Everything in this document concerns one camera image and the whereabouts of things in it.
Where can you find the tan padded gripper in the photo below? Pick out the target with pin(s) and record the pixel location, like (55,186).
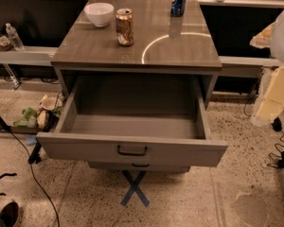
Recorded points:
(283,37)

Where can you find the grey top drawer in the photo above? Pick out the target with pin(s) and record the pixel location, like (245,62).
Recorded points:
(135,119)

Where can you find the grey drawer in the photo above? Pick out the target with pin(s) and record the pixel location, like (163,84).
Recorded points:
(119,166)
(135,119)

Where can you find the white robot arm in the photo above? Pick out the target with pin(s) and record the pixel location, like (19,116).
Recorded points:
(277,39)

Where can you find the grey drawer cabinet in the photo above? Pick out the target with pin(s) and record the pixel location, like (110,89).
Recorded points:
(161,44)

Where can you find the grey lower drawer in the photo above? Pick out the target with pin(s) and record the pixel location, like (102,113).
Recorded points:
(119,166)

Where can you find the blue soda can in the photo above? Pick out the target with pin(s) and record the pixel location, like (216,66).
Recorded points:
(177,7)

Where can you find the gold soda can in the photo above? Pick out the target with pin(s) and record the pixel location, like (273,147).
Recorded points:
(124,26)

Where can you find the white ceramic bowl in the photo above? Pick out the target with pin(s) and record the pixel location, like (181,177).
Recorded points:
(99,14)

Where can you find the blue tape cross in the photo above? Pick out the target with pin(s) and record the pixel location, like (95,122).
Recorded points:
(134,188)

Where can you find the pile of snack bags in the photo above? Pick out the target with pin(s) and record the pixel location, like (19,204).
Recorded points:
(38,118)

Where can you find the clear plastic water bottle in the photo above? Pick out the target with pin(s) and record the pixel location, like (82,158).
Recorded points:
(14,37)

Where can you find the black tripod leg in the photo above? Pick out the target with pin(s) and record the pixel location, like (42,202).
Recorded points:
(34,156)

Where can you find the round tray with items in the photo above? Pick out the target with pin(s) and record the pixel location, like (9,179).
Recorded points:
(5,44)

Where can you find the brown shoe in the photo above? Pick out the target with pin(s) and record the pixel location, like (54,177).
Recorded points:
(10,215)

